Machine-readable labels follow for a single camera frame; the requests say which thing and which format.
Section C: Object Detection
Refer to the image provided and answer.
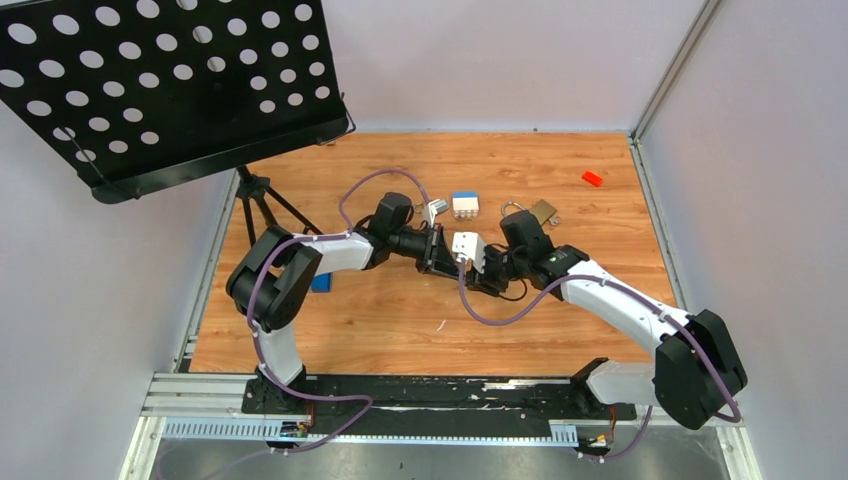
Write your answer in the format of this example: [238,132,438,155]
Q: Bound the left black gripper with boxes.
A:
[392,225,464,283]

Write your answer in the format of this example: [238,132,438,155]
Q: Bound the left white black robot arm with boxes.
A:
[226,192,459,413]

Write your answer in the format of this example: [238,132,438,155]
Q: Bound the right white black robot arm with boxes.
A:
[451,210,748,430]

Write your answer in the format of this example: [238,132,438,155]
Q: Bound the blue small block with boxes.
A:
[310,273,333,293]

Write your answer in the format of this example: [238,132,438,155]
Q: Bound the black tripod stand legs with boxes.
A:
[236,165,323,246]

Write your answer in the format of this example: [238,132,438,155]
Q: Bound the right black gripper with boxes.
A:
[464,244,528,297]

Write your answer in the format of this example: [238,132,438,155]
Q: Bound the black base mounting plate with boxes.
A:
[241,374,637,438]

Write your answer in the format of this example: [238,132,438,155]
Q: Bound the brass padlock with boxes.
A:
[501,199,557,225]

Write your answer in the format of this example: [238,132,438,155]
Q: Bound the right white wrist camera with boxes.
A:
[451,232,486,273]

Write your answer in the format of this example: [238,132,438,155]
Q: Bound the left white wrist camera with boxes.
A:
[422,198,449,227]

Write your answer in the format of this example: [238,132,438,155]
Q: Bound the red small block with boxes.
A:
[581,171,604,187]

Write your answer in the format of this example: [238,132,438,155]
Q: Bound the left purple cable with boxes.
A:
[245,168,432,407]

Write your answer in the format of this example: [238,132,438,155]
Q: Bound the aluminium frame rails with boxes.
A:
[119,168,763,480]

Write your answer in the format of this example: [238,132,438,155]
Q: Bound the white blue toy block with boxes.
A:
[451,191,480,219]

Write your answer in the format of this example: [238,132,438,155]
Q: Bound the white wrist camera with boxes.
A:
[422,198,449,227]
[451,232,486,273]

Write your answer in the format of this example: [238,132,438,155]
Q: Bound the black perforated music stand desk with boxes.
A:
[1,1,352,204]

